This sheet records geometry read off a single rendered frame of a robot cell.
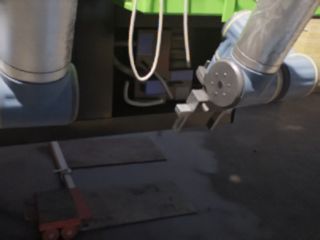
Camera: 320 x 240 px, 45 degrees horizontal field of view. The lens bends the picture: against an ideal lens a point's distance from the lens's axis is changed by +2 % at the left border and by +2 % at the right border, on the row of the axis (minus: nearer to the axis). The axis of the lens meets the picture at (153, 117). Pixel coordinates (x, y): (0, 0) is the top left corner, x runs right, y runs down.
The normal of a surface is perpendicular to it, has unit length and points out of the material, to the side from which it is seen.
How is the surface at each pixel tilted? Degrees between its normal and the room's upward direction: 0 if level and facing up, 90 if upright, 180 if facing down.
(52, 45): 111
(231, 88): 90
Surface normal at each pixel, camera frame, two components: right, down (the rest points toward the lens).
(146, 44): 0.37, 0.37
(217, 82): -0.82, 0.12
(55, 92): 0.73, 0.58
